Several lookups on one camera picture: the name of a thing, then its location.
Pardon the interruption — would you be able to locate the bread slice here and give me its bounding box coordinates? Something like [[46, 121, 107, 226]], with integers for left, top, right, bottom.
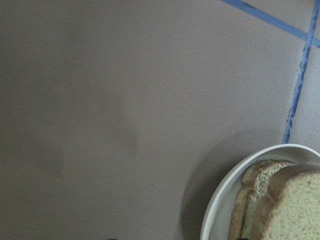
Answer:
[[249, 165, 320, 240], [228, 159, 295, 240]]

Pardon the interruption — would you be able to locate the white round plate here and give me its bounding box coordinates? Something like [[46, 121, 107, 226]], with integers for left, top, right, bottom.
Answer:
[[199, 144, 320, 240]]

